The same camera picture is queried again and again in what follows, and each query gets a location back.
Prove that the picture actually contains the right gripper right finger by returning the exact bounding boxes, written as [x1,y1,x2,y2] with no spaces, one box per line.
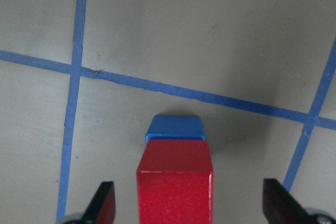
[262,178,335,224]

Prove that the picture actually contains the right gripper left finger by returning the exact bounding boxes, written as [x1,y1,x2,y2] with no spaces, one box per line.
[56,181,116,224]

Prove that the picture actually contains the red wooden block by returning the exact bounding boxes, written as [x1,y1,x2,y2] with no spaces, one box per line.
[137,139,214,223]

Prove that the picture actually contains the blue wooden block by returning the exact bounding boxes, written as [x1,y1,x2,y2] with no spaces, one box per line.
[145,115,206,143]

